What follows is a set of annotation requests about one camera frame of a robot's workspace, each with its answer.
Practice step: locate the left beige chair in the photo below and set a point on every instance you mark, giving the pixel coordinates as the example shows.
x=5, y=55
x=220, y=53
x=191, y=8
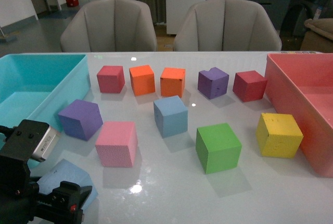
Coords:
x=110, y=26

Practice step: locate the black machine at right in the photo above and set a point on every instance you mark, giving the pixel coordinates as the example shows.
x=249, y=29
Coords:
x=301, y=10

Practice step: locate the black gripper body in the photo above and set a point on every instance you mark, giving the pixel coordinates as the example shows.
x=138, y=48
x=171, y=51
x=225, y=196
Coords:
x=21, y=200

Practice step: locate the crimson foam block left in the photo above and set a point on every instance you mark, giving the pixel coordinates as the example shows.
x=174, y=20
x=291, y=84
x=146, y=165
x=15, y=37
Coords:
x=111, y=79

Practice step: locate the pink plastic bin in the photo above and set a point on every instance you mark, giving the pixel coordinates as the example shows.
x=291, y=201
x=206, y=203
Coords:
x=301, y=85

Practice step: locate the right beige chair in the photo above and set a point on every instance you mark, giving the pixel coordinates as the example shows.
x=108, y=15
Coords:
x=227, y=25

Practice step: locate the purple foam block front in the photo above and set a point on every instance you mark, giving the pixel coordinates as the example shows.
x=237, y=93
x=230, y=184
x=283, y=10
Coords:
x=81, y=119

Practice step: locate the teal plastic bin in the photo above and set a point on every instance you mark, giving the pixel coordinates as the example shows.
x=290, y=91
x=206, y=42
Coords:
x=39, y=86

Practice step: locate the dark red foam block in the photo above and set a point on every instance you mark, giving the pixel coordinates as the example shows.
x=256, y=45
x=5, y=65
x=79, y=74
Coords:
x=249, y=86

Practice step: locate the purple foam block notched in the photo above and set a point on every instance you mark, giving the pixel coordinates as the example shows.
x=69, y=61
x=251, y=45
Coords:
x=213, y=83

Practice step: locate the beige chair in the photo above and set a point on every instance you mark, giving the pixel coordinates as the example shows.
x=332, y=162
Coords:
x=227, y=25
x=110, y=26

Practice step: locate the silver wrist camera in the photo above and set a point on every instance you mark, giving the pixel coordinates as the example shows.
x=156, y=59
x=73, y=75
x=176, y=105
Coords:
x=46, y=144

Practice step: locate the orange foam block chipped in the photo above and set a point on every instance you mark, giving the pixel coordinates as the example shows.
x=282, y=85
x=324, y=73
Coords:
x=172, y=82

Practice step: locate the yellow foam block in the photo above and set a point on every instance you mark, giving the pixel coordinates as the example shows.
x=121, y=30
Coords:
x=278, y=135

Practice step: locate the light blue foam block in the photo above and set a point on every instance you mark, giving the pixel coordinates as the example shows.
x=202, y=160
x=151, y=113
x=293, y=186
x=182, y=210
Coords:
x=171, y=116
x=67, y=171

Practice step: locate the orange foam block left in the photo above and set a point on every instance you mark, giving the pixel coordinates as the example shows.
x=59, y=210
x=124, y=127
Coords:
x=142, y=80

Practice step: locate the pink foam block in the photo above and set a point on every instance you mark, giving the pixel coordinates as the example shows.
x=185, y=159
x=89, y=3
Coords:
x=117, y=144

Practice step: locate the green foam block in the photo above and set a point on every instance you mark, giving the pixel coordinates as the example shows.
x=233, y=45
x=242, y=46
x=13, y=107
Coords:
x=218, y=148

